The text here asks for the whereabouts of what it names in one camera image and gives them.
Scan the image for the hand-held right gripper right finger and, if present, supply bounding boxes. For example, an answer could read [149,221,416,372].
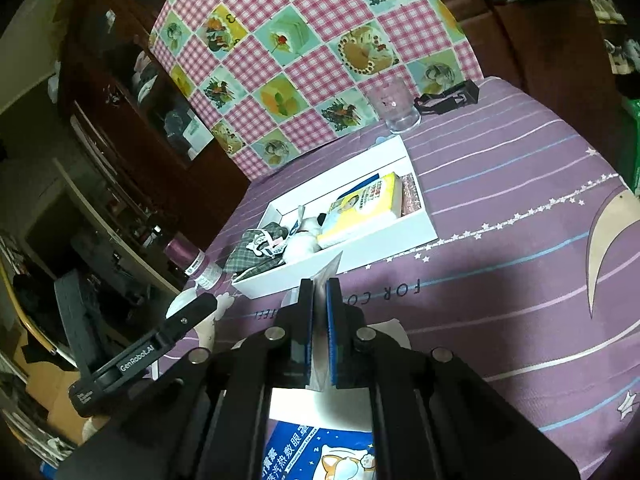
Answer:
[324,277,581,480]

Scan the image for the blue and white carton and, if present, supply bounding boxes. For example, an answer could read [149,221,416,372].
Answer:
[260,390,377,480]

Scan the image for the white shallow box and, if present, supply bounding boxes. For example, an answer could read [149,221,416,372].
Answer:
[231,135,438,298]

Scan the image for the wooden shoe shelf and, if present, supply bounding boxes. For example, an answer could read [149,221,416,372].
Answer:
[580,0,640,106]

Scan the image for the purple bottle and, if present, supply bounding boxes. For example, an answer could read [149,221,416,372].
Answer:
[165,237,206,277]

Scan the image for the brown wooden cabinet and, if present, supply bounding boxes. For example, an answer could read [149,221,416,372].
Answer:
[430,0,626,126]

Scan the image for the purple striped sheet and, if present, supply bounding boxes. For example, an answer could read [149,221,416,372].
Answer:
[192,76,640,480]

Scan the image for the green plaid cloth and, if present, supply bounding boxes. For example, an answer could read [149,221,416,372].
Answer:
[222,222,301,281]

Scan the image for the cardboard box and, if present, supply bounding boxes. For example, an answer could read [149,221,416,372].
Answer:
[12,330,96,411]

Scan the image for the yellow tissue packet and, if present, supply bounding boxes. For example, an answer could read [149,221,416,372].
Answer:
[317,172,406,250]

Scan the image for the small white labelled bottle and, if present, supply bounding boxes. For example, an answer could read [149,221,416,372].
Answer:
[197,262,222,291]

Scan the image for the white and black plush toy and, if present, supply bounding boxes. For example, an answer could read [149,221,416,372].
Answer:
[285,205,331,263]

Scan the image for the white and dark sneaker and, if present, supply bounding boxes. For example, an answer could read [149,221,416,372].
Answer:
[605,35,640,76]

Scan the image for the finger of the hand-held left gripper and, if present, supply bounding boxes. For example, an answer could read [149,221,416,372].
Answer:
[161,293,219,342]

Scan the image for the green and white carton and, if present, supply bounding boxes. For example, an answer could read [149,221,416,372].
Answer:
[620,97,640,196]

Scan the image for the pink glitter pad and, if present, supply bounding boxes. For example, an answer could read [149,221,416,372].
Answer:
[400,172,423,216]

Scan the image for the clear drinking glass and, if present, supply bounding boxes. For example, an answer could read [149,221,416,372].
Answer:
[366,79,422,134]

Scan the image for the pink checkered printed cloth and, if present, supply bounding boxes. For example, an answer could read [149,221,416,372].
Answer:
[149,0,485,181]

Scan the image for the grey desk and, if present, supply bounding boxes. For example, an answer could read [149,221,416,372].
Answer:
[50,157,183,295]

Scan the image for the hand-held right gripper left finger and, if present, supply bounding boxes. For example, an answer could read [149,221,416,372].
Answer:
[75,277,317,480]

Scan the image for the dark wooden glass cabinet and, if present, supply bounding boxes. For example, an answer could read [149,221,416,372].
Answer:
[55,0,251,291]

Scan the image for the black strapped device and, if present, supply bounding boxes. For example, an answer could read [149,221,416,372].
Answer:
[413,80,480,113]

